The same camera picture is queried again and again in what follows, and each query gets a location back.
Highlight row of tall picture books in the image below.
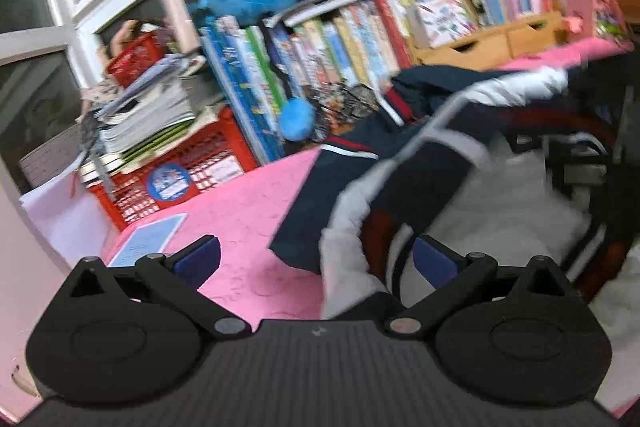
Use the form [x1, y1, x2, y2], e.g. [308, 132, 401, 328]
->
[197, 0, 416, 165]

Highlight small red basket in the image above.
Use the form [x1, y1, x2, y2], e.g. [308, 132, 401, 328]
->
[106, 32, 168, 88]

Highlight light blue paper card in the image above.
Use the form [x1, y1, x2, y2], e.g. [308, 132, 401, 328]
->
[107, 213, 188, 268]

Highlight white printed pencil box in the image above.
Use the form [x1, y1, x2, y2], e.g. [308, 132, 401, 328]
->
[412, 0, 481, 50]

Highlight miniature bicycle model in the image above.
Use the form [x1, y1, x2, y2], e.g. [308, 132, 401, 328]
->
[305, 82, 381, 132]

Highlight pink printed blanket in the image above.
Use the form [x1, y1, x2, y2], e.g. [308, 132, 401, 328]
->
[100, 38, 633, 323]

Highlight blue plush ball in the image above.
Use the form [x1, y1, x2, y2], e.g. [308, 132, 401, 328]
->
[277, 97, 317, 142]

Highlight large red plastic crate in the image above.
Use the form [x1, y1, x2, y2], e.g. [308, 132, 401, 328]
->
[87, 107, 258, 233]

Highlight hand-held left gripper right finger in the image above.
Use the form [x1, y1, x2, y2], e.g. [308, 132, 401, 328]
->
[384, 234, 576, 340]

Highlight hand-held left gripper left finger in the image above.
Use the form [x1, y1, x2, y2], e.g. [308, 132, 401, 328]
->
[64, 234, 253, 342]

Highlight stack of magazines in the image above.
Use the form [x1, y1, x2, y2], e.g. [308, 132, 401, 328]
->
[77, 54, 226, 188]

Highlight pink pole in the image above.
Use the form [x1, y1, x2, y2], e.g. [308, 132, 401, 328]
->
[160, 0, 201, 58]

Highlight white paper sheet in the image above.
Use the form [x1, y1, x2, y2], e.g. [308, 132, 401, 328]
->
[20, 169, 121, 273]

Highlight navy and white jacket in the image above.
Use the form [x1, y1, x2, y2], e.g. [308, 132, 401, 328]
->
[270, 66, 640, 415]

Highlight wooden drawer organizer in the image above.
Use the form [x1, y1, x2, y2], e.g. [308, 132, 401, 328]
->
[410, 9, 568, 70]

